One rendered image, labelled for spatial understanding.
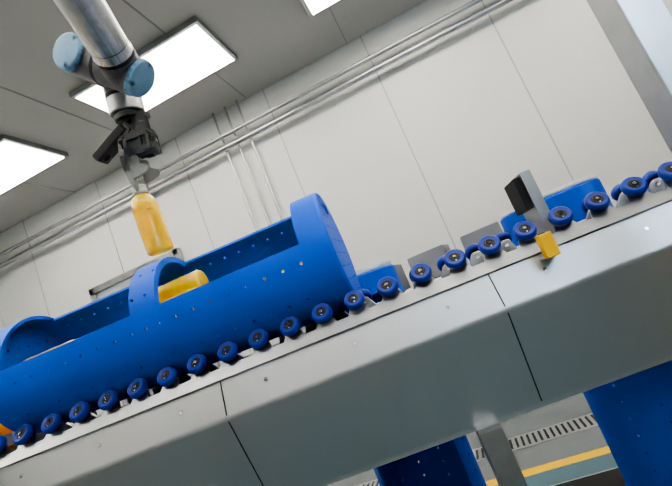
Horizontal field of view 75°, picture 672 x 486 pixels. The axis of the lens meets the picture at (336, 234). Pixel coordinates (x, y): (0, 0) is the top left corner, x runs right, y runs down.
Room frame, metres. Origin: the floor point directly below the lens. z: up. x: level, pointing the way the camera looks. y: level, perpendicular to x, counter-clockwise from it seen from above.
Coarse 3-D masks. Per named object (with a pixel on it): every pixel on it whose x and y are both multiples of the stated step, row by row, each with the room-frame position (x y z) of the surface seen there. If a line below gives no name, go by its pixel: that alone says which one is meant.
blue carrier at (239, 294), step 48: (240, 240) 1.11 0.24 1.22; (288, 240) 1.16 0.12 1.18; (336, 240) 1.00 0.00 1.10; (144, 288) 0.95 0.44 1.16; (240, 288) 0.92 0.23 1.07; (288, 288) 0.92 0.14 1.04; (336, 288) 0.93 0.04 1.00; (0, 336) 1.02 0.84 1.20; (48, 336) 1.20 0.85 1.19; (96, 336) 0.95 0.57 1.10; (144, 336) 0.94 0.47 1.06; (192, 336) 0.95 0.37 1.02; (240, 336) 0.97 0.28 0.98; (0, 384) 0.98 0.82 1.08; (48, 384) 0.97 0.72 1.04; (96, 384) 0.99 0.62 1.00
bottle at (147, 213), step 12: (144, 192) 1.09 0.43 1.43; (132, 204) 1.08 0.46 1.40; (144, 204) 1.07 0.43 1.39; (156, 204) 1.10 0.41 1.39; (144, 216) 1.07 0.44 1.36; (156, 216) 1.09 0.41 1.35; (144, 228) 1.08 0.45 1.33; (156, 228) 1.08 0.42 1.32; (144, 240) 1.08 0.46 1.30; (156, 240) 1.08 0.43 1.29; (168, 240) 1.10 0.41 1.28; (156, 252) 1.11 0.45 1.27
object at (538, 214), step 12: (516, 180) 0.95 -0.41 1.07; (528, 180) 0.94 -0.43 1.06; (516, 192) 0.97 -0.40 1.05; (528, 192) 0.95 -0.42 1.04; (540, 192) 0.94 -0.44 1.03; (516, 204) 1.00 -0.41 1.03; (528, 204) 0.95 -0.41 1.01; (540, 204) 0.94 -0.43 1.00; (528, 216) 1.02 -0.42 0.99; (540, 216) 0.95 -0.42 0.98; (540, 228) 0.98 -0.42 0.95; (552, 228) 0.94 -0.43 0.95
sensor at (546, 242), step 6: (540, 234) 0.84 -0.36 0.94; (546, 234) 0.83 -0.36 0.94; (540, 240) 0.83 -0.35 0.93; (546, 240) 0.83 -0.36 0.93; (552, 240) 0.83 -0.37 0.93; (540, 246) 0.84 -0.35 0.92; (546, 246) 0.83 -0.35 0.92; (552, 246) 0.83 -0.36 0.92; (546, 252) 0.83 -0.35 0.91; (552, 252) 0.83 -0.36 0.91; (558, 252) 0.83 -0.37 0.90; (540, 258) 0.88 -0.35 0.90; (546, 258) 0.84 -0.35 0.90
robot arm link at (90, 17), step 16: (64, 0) 0.72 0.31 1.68; (80, 0) 0.73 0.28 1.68; (96, 0) 0.75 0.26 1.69; (80, 16) 0.75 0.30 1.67; (96, 16) 0.77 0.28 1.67; (112, 16) 0.80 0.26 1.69; (80, 32) 0.79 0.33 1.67; (96, 32) 0.79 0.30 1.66; (112, 32) 0.81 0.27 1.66; (96, 48) 0.82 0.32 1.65; (112, 48) 0.84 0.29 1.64; (128, 48) 0.87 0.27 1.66; (96, 64) 0.88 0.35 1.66; (112, 64) 0.87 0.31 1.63; (128, 64) 0.89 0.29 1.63; (144, 64) 0.91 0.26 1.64; (96, 80) 0.94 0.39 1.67; (112, 80) 0.91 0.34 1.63; (128, 80) 0.90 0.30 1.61; (144, 80) 0.94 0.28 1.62
